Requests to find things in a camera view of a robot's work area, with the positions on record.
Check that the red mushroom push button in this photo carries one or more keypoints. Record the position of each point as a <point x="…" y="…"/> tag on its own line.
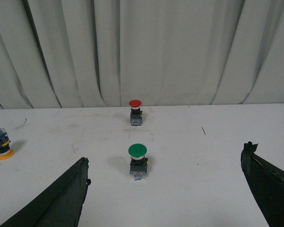
<point x="136" y="113"/>

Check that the white pleated curtain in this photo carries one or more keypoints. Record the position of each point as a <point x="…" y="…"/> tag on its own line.
<point x="97" y="53"/>

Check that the yellow mushroom push button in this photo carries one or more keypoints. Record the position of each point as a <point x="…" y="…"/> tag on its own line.
<point x="5" y="150"/>

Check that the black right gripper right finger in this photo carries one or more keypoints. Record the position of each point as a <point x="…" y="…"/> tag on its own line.
<point x="266" y="182"/>

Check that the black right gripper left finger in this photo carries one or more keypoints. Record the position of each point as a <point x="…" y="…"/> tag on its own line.
<point x="60" y="204"/>

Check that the green mushroom push button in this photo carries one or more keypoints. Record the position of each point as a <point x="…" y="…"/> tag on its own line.
<point x="139" y="163"/>

